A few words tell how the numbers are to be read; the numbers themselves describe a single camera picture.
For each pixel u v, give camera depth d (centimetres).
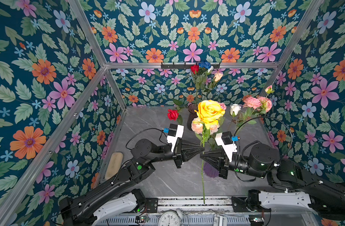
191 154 48
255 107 59
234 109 64
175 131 42
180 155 43
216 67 92
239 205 73
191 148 46
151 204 74
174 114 68
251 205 65
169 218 67
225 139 40
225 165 41
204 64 80
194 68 85
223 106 62
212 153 47
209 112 36
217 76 78
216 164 45
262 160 35
